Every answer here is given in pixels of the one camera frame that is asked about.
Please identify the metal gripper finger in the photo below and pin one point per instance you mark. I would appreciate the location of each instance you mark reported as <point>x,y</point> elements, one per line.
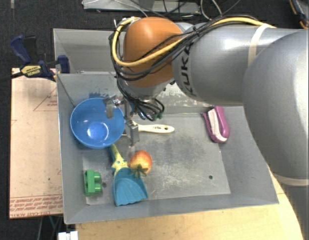
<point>133,134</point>
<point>110,109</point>

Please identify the orange-red toy strawberry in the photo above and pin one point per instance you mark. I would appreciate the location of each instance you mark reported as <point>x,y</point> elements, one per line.
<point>140,160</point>

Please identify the blue plastic bowl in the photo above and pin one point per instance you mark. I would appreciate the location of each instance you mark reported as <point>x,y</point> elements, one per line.
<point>94,131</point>

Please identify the grey metal bin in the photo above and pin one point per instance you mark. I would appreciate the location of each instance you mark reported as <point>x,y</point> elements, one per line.
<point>184,159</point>

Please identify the green toy brick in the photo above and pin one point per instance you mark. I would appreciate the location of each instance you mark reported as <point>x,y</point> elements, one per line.
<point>92,182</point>

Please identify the brown cardboard board red print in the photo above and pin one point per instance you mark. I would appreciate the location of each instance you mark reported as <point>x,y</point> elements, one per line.
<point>34,146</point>

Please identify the purple and white brush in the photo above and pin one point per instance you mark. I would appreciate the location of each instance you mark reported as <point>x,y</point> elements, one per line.
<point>219,126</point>

